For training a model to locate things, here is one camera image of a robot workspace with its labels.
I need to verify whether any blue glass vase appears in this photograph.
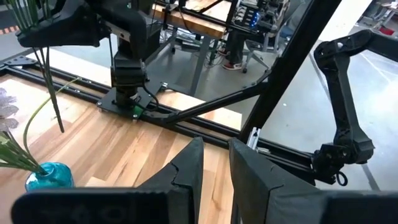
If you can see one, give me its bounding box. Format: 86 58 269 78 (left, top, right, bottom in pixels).
24 161 75 192

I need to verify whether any person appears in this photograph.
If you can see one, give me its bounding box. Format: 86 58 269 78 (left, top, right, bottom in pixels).
217 12 249 71

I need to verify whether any white artificial flower bunch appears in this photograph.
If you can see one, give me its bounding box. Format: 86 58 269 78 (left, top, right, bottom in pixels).
0 77 82 175

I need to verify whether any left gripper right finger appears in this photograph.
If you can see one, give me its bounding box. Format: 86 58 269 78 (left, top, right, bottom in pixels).
228 138 326 224

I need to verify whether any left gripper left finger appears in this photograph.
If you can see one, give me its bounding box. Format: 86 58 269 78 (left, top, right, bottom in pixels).
136 136 205 224

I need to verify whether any black aluminium rig frame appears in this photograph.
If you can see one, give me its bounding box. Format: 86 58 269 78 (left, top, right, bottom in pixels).
0 0 343 187

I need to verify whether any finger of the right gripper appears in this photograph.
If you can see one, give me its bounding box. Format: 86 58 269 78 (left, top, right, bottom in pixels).
17 6 82 48

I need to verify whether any red artificial flower bunch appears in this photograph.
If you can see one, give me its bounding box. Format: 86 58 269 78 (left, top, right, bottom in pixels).
4 0 65 134

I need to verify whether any black hazard-striped floor mat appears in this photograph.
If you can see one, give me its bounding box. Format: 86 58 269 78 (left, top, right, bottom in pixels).
0 9 20 35

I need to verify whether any wooden background table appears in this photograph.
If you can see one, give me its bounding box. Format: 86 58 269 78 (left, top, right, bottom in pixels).
150 0 237 97

